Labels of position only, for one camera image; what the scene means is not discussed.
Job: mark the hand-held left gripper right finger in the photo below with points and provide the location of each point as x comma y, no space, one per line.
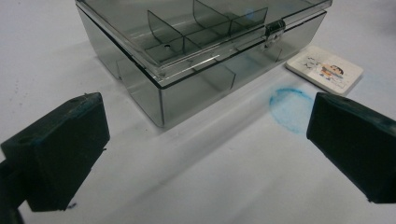
358,146

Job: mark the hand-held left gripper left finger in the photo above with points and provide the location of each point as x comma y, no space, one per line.
62,149

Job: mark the white card with cartoon print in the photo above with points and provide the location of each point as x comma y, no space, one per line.
323,70

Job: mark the white table cover sheet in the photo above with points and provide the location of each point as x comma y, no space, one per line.
218,186

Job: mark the clear grey plastic compartment box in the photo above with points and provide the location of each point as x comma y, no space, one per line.
186,93

